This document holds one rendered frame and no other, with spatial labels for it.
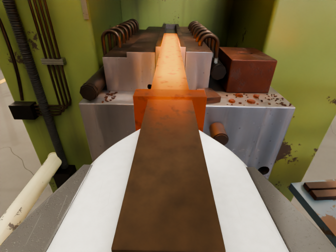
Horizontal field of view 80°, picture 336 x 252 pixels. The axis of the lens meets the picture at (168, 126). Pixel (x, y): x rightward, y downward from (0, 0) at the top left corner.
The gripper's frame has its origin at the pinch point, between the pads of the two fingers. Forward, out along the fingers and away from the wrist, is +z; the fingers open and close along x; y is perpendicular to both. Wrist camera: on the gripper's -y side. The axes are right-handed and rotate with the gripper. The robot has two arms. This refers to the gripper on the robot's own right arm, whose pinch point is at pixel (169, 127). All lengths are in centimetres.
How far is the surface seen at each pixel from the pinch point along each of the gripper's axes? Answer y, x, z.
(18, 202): 36, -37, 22
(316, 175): 100, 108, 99
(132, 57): 2.1, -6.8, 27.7
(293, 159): 37, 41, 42
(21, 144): 98, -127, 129
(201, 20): -1, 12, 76
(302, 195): 29.7, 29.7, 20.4
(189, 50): 1.0, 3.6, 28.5
